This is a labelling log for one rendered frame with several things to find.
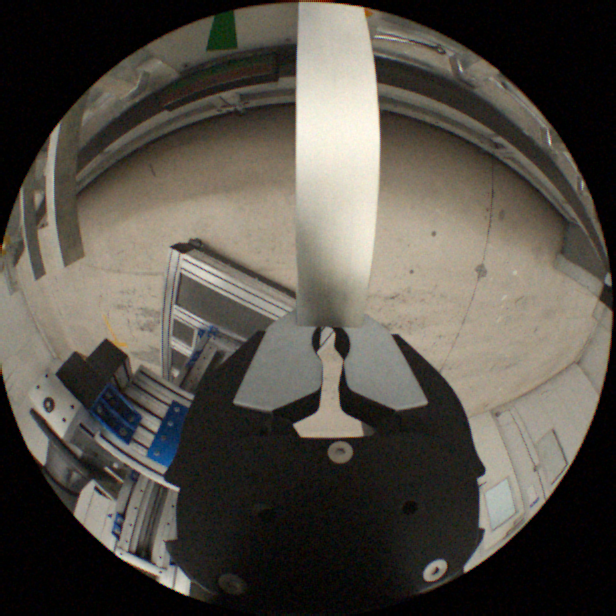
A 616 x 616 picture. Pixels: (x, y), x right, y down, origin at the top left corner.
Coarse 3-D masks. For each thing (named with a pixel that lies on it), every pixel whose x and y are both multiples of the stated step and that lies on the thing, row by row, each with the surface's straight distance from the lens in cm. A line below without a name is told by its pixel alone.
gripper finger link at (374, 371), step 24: (336, 336) 10; (360, 336) 9; (384, 336) 9; (360, 360) 8; (384, 360) 8; (360, 384) 7; (384, 384) 7; (408, 384) 7; (360, 408) 7; (384, 408) 7; (408, 408) 7
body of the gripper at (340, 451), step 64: (256, 448) 5; (320, 448) 5; (384, 448) 5; (448, 448) 6; (192, 512) 5; (256, 512) 5; (320, 512) 5; (384, 512) 5; (448, 512) 6; (192, 576) 6; (256, 576) 5; (320, 576) 5; (384, 576) 5; (448, 576) 6
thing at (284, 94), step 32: (128, 64) 70; (96, 96) 81; (224, 96) 89; (256, 96) 94; (288, 96) 91; (384, 96) 95; (160, 128) 114; (448, 128) 111; (512, 160) 138; (544, 192) 178
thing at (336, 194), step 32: (320, 32) 11; (352, 32) 12; (320, 64) 10; (352, 64) 10; (320, 96) 8; (352, 96) 9; (320, 128) 8; (352, 128) 8; (320, 160) 7; (352, 160) 8; (320, 192) 7; (352, 192) 7; (320, 224) 7; (352, 224) 7; (320, 256) 7; (352, 256) 8; (320, 288) 8; (352, 288) 8; (320, 320) 9; (352, 320) 9
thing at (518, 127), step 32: (384, 32) 40; (160, 64) 45; (288, 64) 36; (384, 64) 35; (416, 64) 36; (448, 64) 41; (128, 96) 44; (160, 96) 42; (448, 96) 42; (480, 96) 42; (96, 128) 53; (128, 128) 52; (512, 128) 49; (544, 128) 57; (544, 160) 60; (576, 192) 77
